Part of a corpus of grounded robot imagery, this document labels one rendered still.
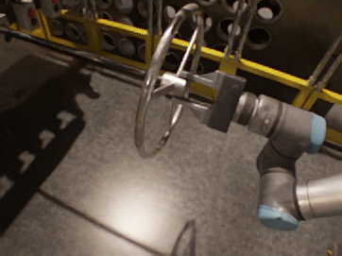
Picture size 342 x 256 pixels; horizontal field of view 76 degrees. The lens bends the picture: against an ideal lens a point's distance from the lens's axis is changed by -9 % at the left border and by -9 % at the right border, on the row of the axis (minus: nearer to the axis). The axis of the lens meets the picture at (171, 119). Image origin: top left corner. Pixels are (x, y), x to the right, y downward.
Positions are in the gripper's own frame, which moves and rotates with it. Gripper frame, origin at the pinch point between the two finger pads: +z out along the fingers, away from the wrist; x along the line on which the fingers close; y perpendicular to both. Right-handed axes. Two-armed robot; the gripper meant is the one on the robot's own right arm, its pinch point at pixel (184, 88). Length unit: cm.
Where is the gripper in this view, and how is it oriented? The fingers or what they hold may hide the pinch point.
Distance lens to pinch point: 58.4
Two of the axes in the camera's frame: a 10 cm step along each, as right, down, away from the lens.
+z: -9.2, -3.4, 2.0
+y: -3.0, 2.7, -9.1
